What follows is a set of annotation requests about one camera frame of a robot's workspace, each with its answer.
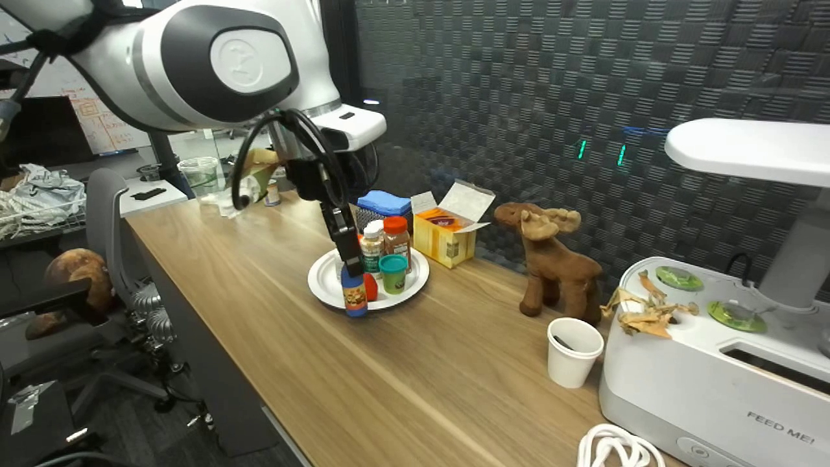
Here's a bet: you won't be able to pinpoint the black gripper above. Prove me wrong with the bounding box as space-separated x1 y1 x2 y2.
282 149 380 280

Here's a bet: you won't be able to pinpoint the white bottle green label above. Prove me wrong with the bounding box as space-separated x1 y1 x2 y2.
358 217 388 276

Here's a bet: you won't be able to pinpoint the brown spice bottle orange cap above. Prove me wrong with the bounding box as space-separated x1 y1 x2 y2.
380 215 414 263

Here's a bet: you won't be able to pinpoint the teal lid putty tub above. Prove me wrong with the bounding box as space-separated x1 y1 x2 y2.
376 251 409 297

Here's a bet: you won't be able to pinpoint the small blue bottle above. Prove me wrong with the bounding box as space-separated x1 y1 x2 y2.
339 265 372 321

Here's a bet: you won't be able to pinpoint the white round plate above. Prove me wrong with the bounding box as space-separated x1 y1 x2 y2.
305 243 432 315

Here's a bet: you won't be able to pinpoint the brown moose plush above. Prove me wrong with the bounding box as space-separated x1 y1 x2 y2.
493 199 603 324

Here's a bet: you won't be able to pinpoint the blue folded cloth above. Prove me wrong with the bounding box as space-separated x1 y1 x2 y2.
355 189 414 220

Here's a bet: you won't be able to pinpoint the grey woven basket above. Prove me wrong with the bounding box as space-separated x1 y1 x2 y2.
355 204 414 241

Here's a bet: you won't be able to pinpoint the yellow cardboard box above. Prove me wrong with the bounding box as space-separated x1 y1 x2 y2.
409 180 498 271

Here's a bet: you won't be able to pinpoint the clear plastic container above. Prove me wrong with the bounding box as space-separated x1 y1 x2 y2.
176 127 227 199

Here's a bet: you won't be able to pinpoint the white paper cup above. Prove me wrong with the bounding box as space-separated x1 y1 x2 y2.
543 316 607 391

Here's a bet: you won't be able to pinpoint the brown furry object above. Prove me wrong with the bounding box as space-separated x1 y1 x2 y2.
42 246 113 320

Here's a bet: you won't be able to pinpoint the dried brown plant stems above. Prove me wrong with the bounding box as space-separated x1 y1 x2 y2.
601 271 695 342

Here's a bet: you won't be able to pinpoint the grey crumpled cloth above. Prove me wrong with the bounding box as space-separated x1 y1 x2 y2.
0 160 88 243

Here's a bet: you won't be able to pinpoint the black office chair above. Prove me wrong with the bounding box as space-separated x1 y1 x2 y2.
0 167 217 467

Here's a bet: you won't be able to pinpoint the white planter appliance with lamp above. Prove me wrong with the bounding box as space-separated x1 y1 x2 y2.
597 116 830 467

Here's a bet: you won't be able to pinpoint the thick white coiled cable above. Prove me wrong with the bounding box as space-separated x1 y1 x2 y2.
575 424 668 467

